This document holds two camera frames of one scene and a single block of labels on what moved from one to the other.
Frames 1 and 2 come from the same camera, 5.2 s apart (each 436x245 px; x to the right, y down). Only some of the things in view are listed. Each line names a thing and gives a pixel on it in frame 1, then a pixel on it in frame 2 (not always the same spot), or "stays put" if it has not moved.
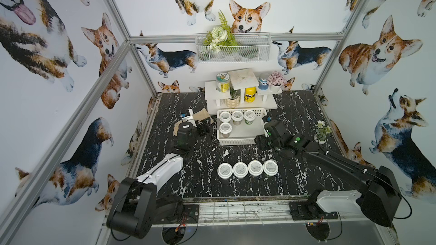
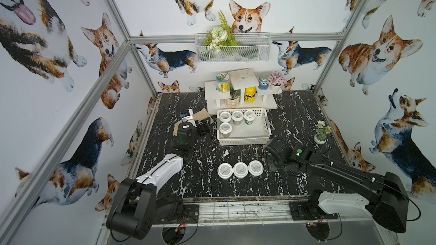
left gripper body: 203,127 stays put
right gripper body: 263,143 to 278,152
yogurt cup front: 240,170 stays put
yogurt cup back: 249,117 stays put
